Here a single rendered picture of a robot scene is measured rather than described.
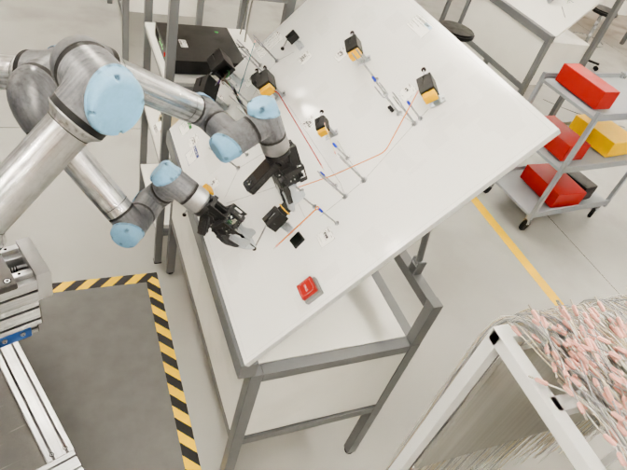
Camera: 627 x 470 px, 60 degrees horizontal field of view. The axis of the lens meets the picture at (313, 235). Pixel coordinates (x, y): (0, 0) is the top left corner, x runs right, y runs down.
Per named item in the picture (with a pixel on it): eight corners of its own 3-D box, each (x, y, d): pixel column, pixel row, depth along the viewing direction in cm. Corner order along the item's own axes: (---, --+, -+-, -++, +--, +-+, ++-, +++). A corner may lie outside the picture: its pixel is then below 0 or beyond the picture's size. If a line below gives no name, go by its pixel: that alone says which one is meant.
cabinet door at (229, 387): (227, 431, 187) (244, 366, 161) (194, 308, 222) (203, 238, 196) (234, 429, 188) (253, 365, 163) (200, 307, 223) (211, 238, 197)
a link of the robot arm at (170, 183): (152, 168, 150) (170, 152, 145) (184, 192, 155) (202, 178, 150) (143, 186, 144) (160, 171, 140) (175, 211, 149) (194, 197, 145)
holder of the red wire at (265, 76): (282, 75, 199) (264, 55, 191) (286, 99, 192) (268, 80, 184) (271, 82, 201) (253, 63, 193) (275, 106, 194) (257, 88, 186)
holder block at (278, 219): (270, 224, 163) (261, 218, 160) (283, 211, 163) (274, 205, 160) (275, 232, 161) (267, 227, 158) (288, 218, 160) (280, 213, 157)
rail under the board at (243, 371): (237, 380, 157) (241, 366, 153) (165, 143, 232) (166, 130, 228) (256, 376, 160) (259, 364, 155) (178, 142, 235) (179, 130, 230)
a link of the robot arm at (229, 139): (203, 146, 140) (238, 125, 143) (229, 172, 135) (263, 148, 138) (196, 125, 134) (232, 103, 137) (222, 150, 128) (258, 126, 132)
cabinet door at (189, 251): (195, 307, 222) (205, 238, 197) (171, 217, 257) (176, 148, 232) (200, 306, 223) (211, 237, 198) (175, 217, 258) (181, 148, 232)
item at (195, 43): (167, 75, 222) (168, 60, 218) (153, 35, 245) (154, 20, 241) (244, 77, 236) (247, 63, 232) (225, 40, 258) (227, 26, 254)
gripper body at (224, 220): (239, 235, 152) (205, 210, 146) (222, 241, 158) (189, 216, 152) (249, 214, 156) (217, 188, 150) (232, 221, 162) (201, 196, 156)
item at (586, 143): (520, 234, 386) (609, 100, 316) (477, 189, 416) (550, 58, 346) (607, 217, 432) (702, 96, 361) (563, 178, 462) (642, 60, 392)
